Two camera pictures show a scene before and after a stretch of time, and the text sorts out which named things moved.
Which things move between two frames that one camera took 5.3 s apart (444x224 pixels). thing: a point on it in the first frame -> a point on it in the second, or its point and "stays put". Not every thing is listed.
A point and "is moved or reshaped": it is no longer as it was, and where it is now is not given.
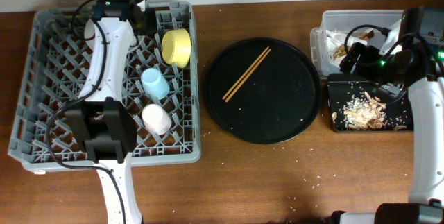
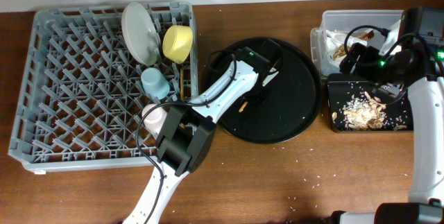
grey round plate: (89, 31) -> (140, 34)
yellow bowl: (176, 47) is moved or reshaped
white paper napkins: (333, 39) stays put
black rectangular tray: (356, 105) stays put
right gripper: (370, 53) stays put
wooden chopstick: (239, 84) is moved or reshaped
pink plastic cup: (155, 119) stays put
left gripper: (152, 26) -> (259, 96)
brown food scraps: (365, 112) stays put
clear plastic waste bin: (338, 29) stays put
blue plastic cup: (154, 84) stays put
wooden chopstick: (245, 73) -> (182, 125)
